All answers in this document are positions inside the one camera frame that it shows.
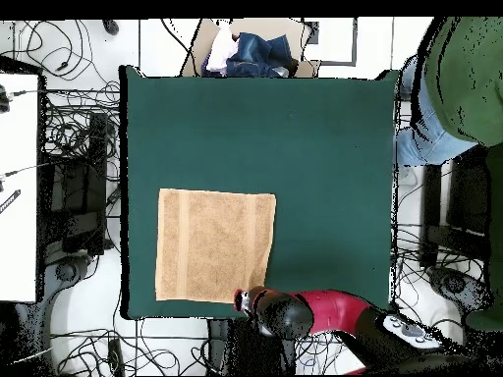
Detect black power strip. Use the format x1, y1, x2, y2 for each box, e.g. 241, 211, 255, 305
107, 338, 125, 376

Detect tan terry towel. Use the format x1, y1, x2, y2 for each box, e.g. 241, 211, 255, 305
154, 188, 277, 304

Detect pale pink garment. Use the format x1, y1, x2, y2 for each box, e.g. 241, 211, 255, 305
204, 21, 240, 74

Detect brown cardboard box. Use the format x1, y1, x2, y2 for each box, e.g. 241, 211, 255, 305
182, 18, 321, 79

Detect black upright bar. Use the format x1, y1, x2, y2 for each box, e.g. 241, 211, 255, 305
419, 163, 444, 270

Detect black loose floor cables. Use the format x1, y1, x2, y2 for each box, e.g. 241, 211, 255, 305
0, 19, 119, 83

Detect white desk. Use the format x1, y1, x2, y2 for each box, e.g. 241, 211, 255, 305
0, 72, 40, 303

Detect blue denim jeans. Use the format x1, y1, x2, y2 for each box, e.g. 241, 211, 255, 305
225, 31, 300, 79

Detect green hanging cloth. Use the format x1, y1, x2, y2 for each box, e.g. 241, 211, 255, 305
465, 144, 503, 333

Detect dark green table cloth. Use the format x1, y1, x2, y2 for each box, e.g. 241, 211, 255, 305
118, 65, 404, 321

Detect black cable tangle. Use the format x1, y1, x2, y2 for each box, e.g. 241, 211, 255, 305
38, 80, 121, 158
50, 329, 209, 376
296, 333, 357, 372

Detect person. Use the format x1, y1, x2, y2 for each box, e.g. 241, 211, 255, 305
394, 16, 503, 168

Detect black flat case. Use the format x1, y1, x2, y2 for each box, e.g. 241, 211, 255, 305
445, 146, 492, 237

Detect dark round floor stand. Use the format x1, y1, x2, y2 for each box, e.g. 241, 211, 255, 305
425, 264, 494, 315
44, 254, 93, 284

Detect black flat strip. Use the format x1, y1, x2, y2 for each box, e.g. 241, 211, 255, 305
0, 188, 22, 215

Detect black equipment stand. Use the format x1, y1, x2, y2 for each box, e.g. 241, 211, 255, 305
38, 111, 109, 256

